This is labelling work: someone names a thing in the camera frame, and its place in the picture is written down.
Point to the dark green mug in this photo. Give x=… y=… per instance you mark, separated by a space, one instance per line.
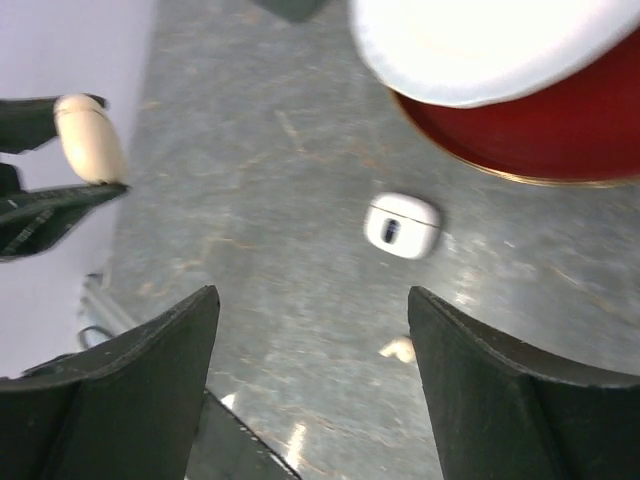
x=293 y=11

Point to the pink earbud left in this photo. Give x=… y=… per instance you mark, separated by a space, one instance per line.
x=401 y=348

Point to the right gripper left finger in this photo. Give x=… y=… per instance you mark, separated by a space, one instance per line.
x=127 y=408

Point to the pink earbud case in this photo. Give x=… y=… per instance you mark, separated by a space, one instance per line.
x=89 y=140

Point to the white earbud case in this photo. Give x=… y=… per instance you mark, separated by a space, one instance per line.
x=402 y=225

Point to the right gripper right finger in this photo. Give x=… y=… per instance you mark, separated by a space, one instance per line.
x=503 y=409

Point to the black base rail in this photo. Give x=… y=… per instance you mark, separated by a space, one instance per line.
x=225 y=448

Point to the red round tray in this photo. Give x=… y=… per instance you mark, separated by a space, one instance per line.
x=583 y=130

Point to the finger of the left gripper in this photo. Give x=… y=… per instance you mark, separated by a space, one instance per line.
x=35 y=221
x=27 y=124

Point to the white plate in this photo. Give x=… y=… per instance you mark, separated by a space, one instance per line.
x=467 y=54

